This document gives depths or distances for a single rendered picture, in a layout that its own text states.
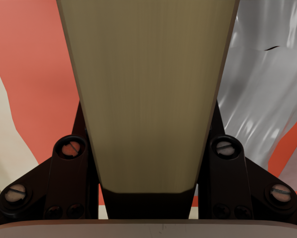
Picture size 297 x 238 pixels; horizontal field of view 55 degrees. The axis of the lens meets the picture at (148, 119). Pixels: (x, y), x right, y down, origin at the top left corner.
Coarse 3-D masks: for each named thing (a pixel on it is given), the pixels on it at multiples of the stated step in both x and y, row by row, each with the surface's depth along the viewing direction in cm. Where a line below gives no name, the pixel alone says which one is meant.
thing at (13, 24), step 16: (0, 0) 15; (16, 0) 15; (32, 0) 15; (48, 0) 15; (0, 16) 15; (16, 16) 15; (32, 16) 15; (48, 16) 15; (0, 32) 16; (16, 32) 16; (32, 32) 16; (48, 32) 16
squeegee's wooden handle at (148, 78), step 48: (96, 0) 4; (144, 0) 4; (192, 0) 4; (96, 48) 5; (144, 48) 5; (192, 48) 5; (96, 96) 5; (144, 96) 5; (192, 96) 5; (96, 144) 7; (144, 144) 6; (192, 144) 7; (144, 192) 8; (192, 192) 9
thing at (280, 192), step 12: (216, 108) 12; (216, 120) 11; (216, 132) 11; (204, 156) 10; (204, 168) 10; (252, 168) 10; (204, 180) 11; (252, 180) 9; (264, 180) 9; (276, 180) 9; (252, 192) 9; (264, 192) 9; (276, 192) 9; (288, 192) 9; (264, 204) 9; (276, 204) 9; (288, 204) 9; (276, 216) 9; (288, 216) 9
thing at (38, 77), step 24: (0, 48) 17; (24, 48) 17; (48, 48) 17; (0, 72) 18; (24, 72) 18; (48, 72) 18; (72, 72) 18; (24, 96) 20; (48, 96) 20; (72, 96) 20; (24, 120) 21; (48, 120) 21; (72, 120) 21; (48, 144) 23; (288, 144) 23; (288, 168) 26
